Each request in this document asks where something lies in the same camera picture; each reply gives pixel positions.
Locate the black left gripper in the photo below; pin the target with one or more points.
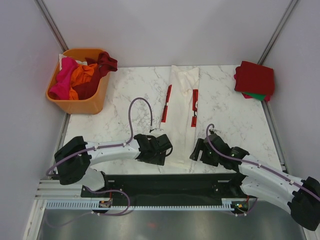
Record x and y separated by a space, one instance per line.
159 160

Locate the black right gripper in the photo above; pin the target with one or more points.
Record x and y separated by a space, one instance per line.
200 145

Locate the white printed t shirt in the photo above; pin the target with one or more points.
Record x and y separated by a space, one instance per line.
180 113

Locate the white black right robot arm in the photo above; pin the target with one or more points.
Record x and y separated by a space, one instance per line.
298 197

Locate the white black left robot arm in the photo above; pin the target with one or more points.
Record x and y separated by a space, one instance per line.
75 159

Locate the orange plastic laundry basket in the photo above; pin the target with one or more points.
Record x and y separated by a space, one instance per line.
90 106

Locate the folded green t shirt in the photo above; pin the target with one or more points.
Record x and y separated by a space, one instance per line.
256 96

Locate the folded dark red t shirt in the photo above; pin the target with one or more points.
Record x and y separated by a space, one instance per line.
253 78

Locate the crumpled maroon t shirt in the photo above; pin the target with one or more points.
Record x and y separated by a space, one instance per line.
105 64

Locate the crumpled orange t shirt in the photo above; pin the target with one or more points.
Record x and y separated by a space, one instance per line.
81 75

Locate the crumpled pink t shirt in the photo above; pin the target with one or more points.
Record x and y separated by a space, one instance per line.
61 90

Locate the white cloth in basket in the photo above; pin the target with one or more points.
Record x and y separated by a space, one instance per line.
61 56

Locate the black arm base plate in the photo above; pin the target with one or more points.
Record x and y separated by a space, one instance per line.
172 190

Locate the right corner aluminium post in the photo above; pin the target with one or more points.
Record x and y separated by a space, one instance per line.
278 30

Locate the corner aluminium post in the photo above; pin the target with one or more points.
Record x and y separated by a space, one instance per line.
52 24
278 30

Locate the aluminium frame rail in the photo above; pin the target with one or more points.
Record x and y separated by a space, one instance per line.
53 190

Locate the left corner aluminium post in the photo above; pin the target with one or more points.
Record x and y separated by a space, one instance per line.
52 24

